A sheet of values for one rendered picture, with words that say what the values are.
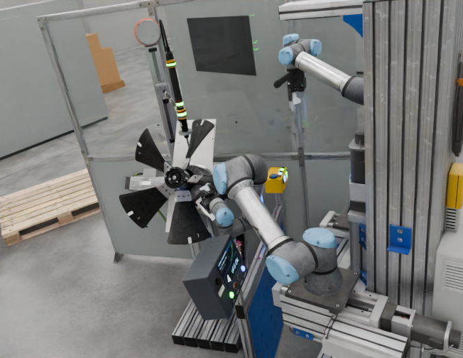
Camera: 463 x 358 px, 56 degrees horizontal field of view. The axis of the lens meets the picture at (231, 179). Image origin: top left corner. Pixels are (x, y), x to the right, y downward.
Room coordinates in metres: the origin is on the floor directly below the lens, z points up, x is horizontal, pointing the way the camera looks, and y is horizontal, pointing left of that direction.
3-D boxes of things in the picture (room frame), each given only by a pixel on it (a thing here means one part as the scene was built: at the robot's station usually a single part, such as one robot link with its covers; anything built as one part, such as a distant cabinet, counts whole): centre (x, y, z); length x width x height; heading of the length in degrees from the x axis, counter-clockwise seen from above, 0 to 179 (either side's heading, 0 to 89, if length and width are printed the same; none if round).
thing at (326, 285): (1.30, -0.28, 1.09); 0.15 x 0.15 x 0.10
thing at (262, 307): (1.87, -0.11, 0.45); 0.82 x 0.02 x 0.66; 158
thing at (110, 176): (2.76, -0.09, 0.50); 2.59 x 0.03 x 0.91; 68
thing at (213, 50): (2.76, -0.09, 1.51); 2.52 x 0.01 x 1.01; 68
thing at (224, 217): (1.70, 0.06, 1.17); 0.11 x 0.08 x 0.09; 15
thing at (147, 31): (2.80, 0.35, 1.88); 0.16 x 0.07 x 0.16; 103
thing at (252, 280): (1.87, -0.11, 0.82); 0.90 x 0.04 x 0.08; 158
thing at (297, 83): (2.13, -0.40, 1.62); 0.09 x 0.08 x 0.12; 68
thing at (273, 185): (2.23, -0.26, 1.02); 0.16 x 0.10 x 0.11; 158
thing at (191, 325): (2.33, 0.24, 0.04); 0.62 x 0.45 x 0.08; 158
